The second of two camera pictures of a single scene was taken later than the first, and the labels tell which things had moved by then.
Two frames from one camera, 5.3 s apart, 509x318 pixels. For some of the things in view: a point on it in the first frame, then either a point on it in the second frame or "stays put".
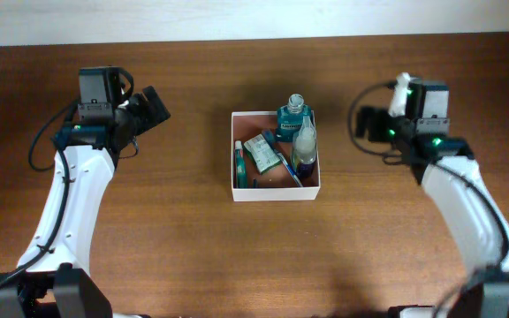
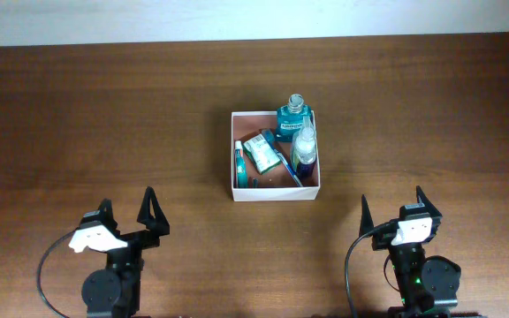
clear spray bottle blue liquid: [304, 149] stays put
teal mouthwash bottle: [290, 117] stays put
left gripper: [160, 114] -> [151, 238]
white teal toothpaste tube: [241, 165] stays put
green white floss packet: [262, 154] stays put
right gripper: [378, 130] -> [433, 214]
